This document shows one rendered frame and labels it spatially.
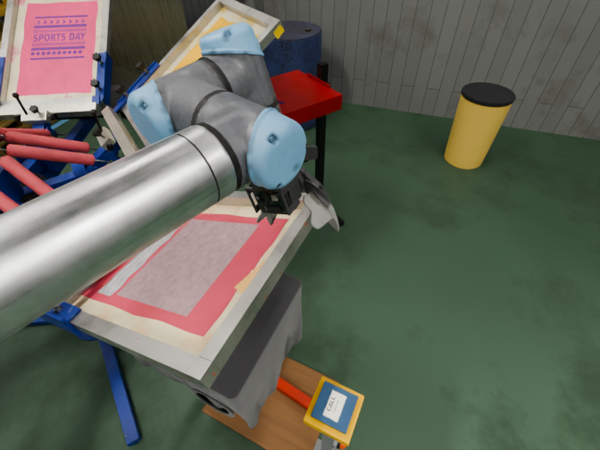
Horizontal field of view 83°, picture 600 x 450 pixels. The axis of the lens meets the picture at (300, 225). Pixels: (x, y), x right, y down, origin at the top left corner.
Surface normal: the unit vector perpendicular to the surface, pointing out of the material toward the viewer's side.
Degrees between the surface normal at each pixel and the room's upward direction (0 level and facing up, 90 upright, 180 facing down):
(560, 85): 90
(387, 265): 0
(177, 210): 85
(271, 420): 0
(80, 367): 0
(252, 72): 73
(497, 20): 90
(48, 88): 32
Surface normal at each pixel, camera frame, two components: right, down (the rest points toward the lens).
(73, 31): 0.02, -0.22
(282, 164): 0.75, 0.46
